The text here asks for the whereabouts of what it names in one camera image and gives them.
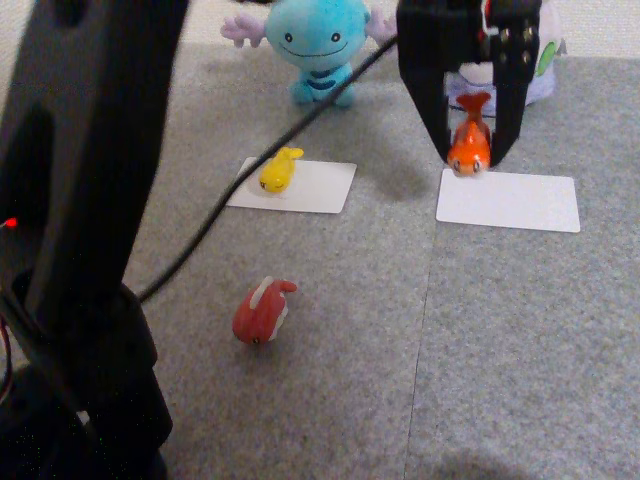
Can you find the purple Goomy plush toy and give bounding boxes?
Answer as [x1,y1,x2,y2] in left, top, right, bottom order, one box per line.
[446,0,569,115]

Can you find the orange shrimp sushi figure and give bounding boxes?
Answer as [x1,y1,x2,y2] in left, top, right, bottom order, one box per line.
[446,91,494,179]

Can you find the white blank card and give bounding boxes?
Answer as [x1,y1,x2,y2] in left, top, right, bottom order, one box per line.
[225,156,358,215]
[435,168,582,234]

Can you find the red tuna sushi figure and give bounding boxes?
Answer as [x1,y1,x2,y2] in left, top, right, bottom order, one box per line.
[231,275,298,346]

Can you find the thin red wire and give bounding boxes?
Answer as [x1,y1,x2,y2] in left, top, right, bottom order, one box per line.
[0,299,14,407]

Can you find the yellow egg sushi figure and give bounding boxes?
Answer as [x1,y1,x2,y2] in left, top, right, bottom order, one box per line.
[257,146,305,197]

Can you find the grey carpet tile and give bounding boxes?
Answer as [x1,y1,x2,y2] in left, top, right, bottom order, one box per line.
[119,22,454,480]
[403,53,640,480]

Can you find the blue Wooper plush toy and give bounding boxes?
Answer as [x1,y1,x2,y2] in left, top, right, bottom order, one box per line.
[220,0,399,109]

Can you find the black cable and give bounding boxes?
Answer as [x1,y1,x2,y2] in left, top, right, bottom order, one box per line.
[135,34,400,304]

